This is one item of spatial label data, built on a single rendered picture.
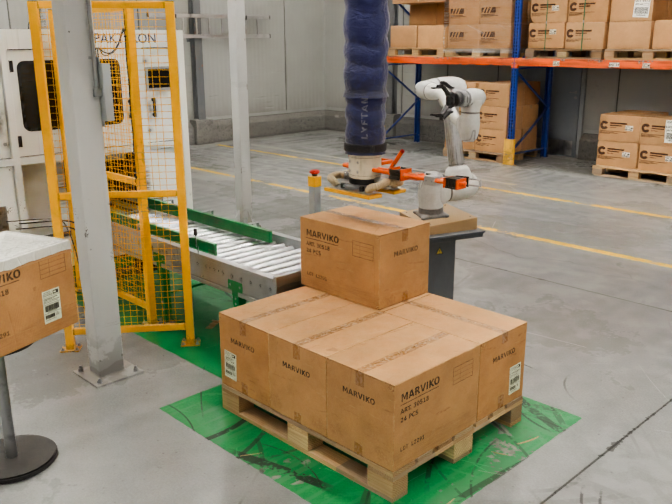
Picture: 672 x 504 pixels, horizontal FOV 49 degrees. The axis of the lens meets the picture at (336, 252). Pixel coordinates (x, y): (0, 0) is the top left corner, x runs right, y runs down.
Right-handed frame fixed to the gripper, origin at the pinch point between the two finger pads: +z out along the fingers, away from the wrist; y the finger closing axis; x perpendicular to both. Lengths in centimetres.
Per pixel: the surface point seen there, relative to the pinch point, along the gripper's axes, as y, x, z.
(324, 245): 76, 38, 43
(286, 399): 134, 2, 102
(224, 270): 103, 111, 58
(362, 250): 73, 9, 43
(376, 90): -6.1, 16.8, 25.5
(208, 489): 158, -3, 151
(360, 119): 8.4, 22.0, 31.7
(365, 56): -22.8, 19.2, 31.2
